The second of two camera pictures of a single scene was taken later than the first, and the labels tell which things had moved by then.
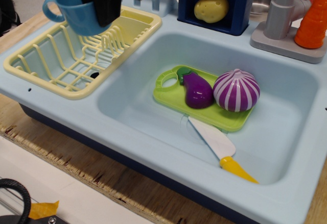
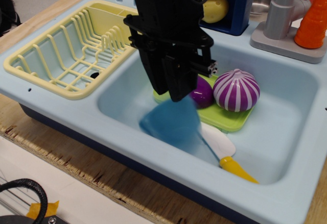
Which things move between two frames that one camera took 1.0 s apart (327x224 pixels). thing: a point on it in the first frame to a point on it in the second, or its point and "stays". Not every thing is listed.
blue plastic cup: (81, 18) to (178, 122)
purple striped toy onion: (236, 90) stays
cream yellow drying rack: (79, 65) stays
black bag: (9, 18) stays
